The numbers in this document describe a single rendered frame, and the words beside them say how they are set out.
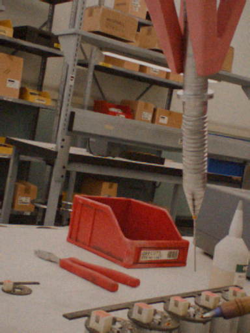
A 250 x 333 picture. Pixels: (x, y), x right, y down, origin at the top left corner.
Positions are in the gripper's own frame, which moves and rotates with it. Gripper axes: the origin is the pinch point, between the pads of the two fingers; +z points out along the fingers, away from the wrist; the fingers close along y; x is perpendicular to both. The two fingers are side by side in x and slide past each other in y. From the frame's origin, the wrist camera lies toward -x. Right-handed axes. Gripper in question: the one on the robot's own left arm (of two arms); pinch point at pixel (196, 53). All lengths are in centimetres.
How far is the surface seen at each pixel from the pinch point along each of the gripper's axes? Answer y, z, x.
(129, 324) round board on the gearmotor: 0.9, 11.5, 4.0
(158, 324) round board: 0.2, 11.9, 2.8
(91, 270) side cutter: 20.2, 23.5, -14.0
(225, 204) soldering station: 18.9, 24.9, -38.5
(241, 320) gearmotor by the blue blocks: -0.3, 15.4, -4.4
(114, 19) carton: 176, 17, -207
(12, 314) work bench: 16.8, 20.2, -1.9
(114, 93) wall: 326, 102, -383
